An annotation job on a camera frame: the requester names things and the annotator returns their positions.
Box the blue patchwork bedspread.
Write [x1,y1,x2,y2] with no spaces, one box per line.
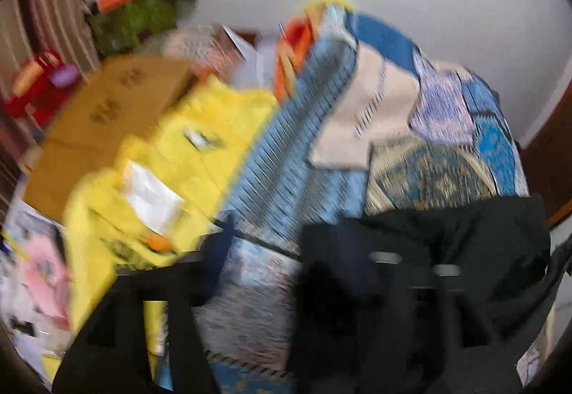
[156,3,555,394]

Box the pink and white clutter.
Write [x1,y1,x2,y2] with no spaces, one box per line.
[0,202,74,372]

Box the green patterned cloth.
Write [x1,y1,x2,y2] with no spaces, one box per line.
[87,0,179,58]

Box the striped brown curtain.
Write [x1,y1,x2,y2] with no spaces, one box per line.
[0,0,101,198]

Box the black zip hoodie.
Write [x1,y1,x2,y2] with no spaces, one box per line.
[301,193,561,345]

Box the red plush toy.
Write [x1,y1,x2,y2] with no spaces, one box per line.
[4,48,82,129]

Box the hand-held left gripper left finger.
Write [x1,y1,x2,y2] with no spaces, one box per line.
[51,215,240,394]

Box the wooden lap table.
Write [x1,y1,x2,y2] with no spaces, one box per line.
[21,55,197,225]

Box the yellow plush blanket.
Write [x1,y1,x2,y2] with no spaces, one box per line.
[63,75,280,359]

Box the yellow foam tube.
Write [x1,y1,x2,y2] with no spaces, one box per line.
[304,0,356,15]

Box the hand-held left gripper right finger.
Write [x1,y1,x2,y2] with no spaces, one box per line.
[297,249,524,394]

